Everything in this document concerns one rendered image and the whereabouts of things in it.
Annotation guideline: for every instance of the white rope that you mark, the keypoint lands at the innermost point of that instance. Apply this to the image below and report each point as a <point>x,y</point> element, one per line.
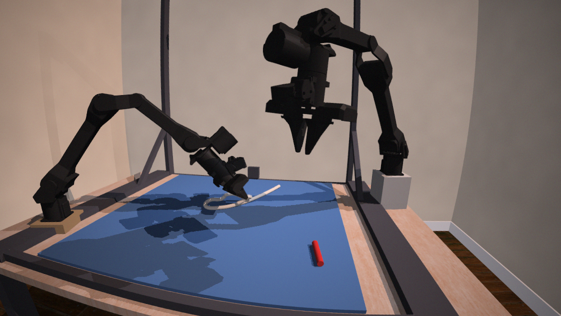
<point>238,203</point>

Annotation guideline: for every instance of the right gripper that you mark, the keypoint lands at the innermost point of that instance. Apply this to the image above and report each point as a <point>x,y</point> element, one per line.
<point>222,176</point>

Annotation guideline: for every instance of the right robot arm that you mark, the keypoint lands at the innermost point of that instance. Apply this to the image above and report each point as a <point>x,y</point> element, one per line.
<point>102,108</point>

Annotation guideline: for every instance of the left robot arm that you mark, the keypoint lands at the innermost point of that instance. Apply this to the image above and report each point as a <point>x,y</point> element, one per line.
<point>301,48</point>

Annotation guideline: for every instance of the blue work mat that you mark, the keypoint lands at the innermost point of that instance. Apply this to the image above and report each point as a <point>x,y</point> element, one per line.
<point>259,253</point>

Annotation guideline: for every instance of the red cylinder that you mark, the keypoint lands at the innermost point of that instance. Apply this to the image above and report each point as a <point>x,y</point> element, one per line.
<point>317,253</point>

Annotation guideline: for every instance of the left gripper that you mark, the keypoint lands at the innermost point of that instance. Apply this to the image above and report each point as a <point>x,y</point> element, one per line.
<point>321,116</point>

